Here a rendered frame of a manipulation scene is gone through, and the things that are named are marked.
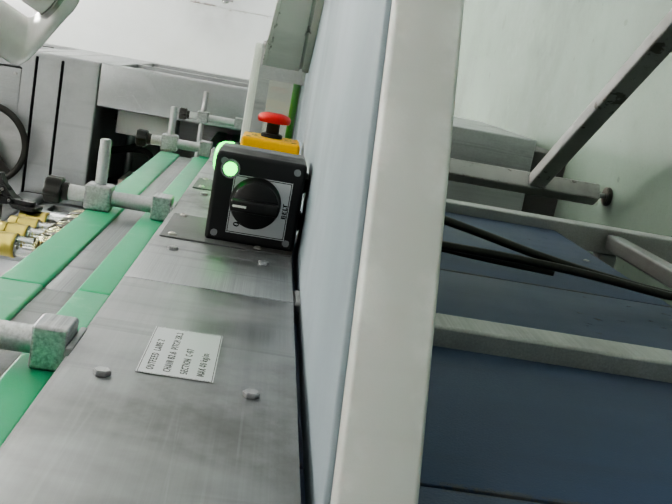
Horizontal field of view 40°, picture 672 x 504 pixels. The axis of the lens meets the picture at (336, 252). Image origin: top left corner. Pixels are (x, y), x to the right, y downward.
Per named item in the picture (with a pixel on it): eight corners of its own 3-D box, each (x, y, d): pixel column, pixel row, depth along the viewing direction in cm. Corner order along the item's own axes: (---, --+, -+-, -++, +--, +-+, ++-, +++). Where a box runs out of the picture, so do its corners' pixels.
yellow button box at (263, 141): (293, 195, 117) (235, 185, 116) (303, 136, 115) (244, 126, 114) (294, 203, 110) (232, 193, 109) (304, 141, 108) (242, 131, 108)
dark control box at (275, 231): (296, 237, 90) (210, 222, 89) (310, 156, 88) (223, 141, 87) (297, 254, 82) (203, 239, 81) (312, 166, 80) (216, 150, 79)
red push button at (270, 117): (255, 136, 113) (259, 109, 113) (287, 142, 114) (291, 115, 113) (254, 139, 109) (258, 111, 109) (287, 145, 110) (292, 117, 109)
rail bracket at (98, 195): (175, 218, 98) (48, 197, 97) (185, 150, 96) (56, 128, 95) (171, 225, 94) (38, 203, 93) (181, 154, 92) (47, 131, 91)
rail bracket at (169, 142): (202, 210, 158) (129, 198, 156) (217, 113, 154) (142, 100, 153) (201, 213, 155) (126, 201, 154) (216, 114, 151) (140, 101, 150)
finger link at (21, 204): (-6, 204, 145) (33, 213, 144) (-4, 184, 144) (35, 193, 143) (5, 202, 148) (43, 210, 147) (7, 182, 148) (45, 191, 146)
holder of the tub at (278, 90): (282, 197, 177) (242, 190, 176) (306, 53, 171) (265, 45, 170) (282, 212, 160) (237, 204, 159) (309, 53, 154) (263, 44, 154)
